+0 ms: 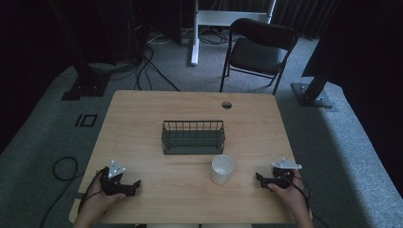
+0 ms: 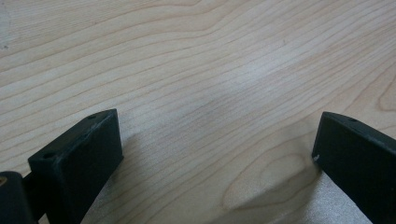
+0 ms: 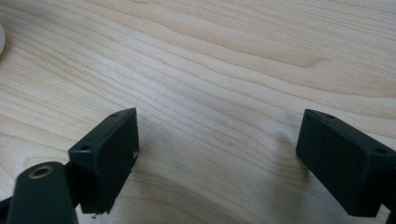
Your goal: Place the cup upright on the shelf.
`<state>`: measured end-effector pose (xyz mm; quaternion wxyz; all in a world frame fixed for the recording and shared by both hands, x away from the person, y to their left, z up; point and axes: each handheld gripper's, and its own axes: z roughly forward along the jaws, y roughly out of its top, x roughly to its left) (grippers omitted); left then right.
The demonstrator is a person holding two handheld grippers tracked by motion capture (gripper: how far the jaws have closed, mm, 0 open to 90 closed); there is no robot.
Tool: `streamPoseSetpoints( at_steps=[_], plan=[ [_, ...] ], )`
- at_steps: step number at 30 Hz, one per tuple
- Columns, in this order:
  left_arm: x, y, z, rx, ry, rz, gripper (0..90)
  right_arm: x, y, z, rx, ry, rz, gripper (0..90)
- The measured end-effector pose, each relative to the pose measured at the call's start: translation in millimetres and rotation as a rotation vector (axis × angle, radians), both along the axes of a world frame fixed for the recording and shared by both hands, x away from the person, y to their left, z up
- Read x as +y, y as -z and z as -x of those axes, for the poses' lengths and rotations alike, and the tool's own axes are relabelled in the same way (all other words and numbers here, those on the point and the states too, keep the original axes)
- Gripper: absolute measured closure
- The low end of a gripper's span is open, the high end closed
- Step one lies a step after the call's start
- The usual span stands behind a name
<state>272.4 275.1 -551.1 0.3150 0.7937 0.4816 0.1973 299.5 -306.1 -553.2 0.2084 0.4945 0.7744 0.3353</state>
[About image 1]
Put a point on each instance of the person's right hand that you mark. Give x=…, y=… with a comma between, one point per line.
x=290, y=198

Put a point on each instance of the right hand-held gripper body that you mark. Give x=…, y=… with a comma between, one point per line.
x=283, y=175

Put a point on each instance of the black folding chair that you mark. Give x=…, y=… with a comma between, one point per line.
x=258, y=52

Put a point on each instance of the black metal stand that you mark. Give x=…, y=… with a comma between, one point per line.
x=313, y=91
x=87, y=82

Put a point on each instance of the white cup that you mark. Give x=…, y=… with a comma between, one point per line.
x=221, y=169

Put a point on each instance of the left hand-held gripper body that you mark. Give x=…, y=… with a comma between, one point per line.
x=111, y=185

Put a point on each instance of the person's left hand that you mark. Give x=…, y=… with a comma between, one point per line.
x=98, y=202

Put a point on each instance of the white desk frame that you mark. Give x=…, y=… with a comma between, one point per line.
x=202, y=19

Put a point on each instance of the dark curtain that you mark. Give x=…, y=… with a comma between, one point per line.
x=304, y=12

